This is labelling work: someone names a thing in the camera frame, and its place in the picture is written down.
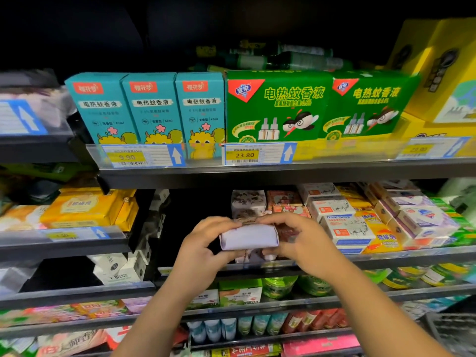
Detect person's right hand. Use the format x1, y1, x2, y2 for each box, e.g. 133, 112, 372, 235
256, 212, 351, 283

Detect person's left hand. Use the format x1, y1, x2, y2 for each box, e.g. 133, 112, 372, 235
170, 216, 242, 302

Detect stack of white orange soap boxes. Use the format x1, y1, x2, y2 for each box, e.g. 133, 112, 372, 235
297, 182, 376, 255

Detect stack of lavender soap bars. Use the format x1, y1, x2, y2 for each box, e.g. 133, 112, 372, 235
219, 224, 281, 252

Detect stack of pink soap boxes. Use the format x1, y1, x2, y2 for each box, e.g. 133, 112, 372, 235
265, 190, 312, 220

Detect stack of floral soap boxes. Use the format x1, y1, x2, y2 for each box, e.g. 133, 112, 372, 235
231, 189, 278, 263

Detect stack of yellow soap boxes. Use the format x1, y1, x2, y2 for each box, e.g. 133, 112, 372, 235
335, 184, 409, 256

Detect stack of white purple soap boxes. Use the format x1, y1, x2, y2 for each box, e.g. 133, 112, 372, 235
364, 179, 461, 250

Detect stack of yellow soap cartons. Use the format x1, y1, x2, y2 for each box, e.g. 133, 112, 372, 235
41, 185, 140, 231

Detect stack of green soap boxes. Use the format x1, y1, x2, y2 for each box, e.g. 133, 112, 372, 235
427, 195, 476, 246

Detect white hand sanitizer bottle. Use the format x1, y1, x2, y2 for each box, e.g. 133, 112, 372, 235
439, 177, 476, 214

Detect person's left forearm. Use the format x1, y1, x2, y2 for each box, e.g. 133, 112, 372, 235
112, 282, 198, 357

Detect person's right forearm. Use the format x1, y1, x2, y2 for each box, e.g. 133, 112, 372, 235
323, 260, 451, 357

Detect green white carton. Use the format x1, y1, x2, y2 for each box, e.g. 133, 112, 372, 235
219, 277, 263, 307
186, 288, 221, 309

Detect row of red tubes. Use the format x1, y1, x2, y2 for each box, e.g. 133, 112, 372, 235
281, 308, 349, 335

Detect row of blue white tubes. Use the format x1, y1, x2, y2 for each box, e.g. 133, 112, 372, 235
186, 312, 291, 344

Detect white printed small cartons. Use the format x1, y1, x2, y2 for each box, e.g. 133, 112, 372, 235
91, 251, 150, 285

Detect white floral packet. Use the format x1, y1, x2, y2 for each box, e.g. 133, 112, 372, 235
167, 346, 213, 357

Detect pink flat pack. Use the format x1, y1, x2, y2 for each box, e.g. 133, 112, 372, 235
281, 334, 361, 357

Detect yellow red flat pack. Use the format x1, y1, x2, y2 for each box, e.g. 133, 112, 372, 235
212, 342, 284, 357

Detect white blue price tag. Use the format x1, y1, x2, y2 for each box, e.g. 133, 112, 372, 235
0, 99, 49, 136
396, 136, 471, 161
100, 143, 187, 170
222, 141, 298, 166

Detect red white packet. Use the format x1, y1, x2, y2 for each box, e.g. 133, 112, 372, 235
104, 323, 190, 350

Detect row of pink orange packets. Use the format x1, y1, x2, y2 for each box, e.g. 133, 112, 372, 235
0, 297, 153, 328

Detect white blue price strip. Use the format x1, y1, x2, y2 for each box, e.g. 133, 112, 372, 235
0, 225, 111, 244

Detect teal box yellow cartoon print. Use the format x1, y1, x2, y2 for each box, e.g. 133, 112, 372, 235
176, 71, 227, 161

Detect green box mosquito print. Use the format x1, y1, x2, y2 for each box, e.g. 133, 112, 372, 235
225, 69, 336, 161
320, 70, 421, 159

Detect teal box pink flower print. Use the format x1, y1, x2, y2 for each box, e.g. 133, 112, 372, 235
65, 72, 138, 146
121, 72, 185, 144

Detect pile of colourful packets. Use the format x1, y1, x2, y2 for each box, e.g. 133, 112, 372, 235
0, 327, 127, 357

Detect flat yellow box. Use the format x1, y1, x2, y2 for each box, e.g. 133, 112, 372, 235
390, 111, 476, 157

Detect dark green packets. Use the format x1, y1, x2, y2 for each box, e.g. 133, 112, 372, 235
0, 171, 83, 205

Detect orange white packet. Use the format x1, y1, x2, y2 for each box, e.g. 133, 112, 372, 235
0, 204, 46, 231

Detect white plastic pack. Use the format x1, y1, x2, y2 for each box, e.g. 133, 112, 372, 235
0, 264, 38, 295

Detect row of dark green packs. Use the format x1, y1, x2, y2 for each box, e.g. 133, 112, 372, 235
195, 41, 351, 73

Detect large yellow box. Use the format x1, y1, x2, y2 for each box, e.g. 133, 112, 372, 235
387, 17, 476, 123

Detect stack of white plastic packs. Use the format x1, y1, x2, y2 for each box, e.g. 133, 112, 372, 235
0, 69, 75, 134

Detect wire basket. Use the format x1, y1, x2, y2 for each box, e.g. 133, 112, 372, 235
424, 312, 476, 357

